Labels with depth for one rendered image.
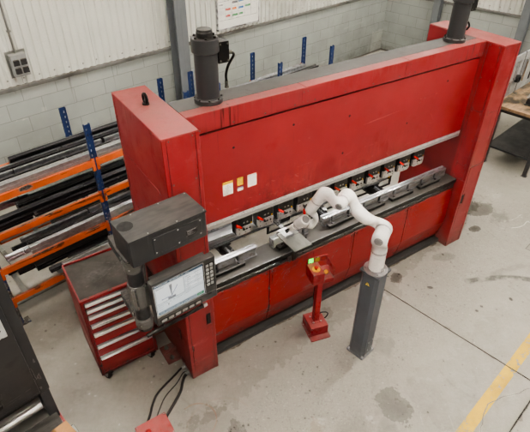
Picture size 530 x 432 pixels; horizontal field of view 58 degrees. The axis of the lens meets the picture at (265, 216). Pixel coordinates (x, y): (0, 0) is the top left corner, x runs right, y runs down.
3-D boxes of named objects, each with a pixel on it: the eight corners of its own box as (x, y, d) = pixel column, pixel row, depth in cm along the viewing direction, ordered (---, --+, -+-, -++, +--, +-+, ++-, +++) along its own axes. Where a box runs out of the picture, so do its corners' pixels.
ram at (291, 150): (195, 236, 361) (186, 140, 313) (190, 230, 366) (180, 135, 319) (459, 135, 494) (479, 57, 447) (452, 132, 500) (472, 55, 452)
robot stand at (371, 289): (373, 349, 442) (391, 269, 383) (362, 360, 432) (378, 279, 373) (358, 338, 453) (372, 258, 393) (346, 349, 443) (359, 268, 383)
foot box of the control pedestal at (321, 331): (311, 342, 448) (312, 333, 441) (301, 322, 467) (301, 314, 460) (330, 337, 453) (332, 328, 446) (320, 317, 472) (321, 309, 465)
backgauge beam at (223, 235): (195, 256, 411) (195, 247, 405) (189, 248, 420) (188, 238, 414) (390, 178, 513) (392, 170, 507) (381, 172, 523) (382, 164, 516)
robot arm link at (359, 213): (381, 246, 362) (387, 233, 373) (392, 237, 353) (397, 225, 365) (331, 202, 360) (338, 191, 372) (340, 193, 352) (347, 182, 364)
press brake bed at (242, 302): (213, 357, 434) (207, 292, 384) (202, 342, 448) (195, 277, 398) (438, 242, 567) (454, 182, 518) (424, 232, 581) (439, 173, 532)
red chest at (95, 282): (105, 386, 410) (79, 304, 350) (87, 345, 443) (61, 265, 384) (160, 359, 432) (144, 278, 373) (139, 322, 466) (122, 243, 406)
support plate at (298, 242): (294, 252, 400) (294, 251, 399) (276, 235, 417) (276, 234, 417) (311, 244, 408) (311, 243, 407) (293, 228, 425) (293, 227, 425)
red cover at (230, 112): (187, 138, 311) (185, 117, 302) (180, 132, 317) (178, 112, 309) (482, 56, 444) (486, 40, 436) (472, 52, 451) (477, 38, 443)
